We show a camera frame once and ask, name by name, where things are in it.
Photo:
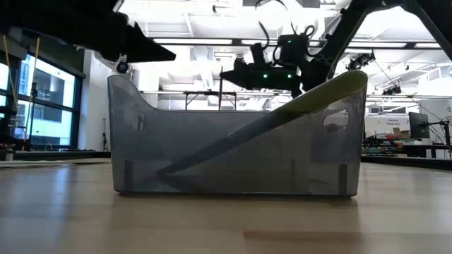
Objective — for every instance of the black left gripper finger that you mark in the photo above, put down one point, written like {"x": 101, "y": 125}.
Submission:
{"x": 137, "y": 46}

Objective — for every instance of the smoky transparent plastic bin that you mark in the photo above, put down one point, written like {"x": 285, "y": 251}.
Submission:
{"x": 176, "y": 134}

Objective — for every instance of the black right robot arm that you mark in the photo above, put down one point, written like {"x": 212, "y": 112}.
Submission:
{"x": 346, "y": 28}

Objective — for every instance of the overhead light bar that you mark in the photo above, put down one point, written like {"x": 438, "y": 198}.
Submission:
{"x": 190, "y": 41}

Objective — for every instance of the large window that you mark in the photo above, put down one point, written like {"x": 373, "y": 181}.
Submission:
{"x": 46, "y": 84}

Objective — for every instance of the black computer monitor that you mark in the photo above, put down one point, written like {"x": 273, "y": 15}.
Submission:
{"x": 419, "y": 125}

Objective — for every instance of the black ceiling camera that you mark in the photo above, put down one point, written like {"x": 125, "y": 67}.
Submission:
{"x": 239, "y": 60}
{"x": 358, "y": 61}
{"x": 122, "y": 67}

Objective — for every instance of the black background rig frame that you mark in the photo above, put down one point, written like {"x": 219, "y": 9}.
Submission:
{"x": 205, "y": 92}

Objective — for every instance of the black table frame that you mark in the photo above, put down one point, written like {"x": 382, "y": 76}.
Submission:
{"x": 53, "y": 154}

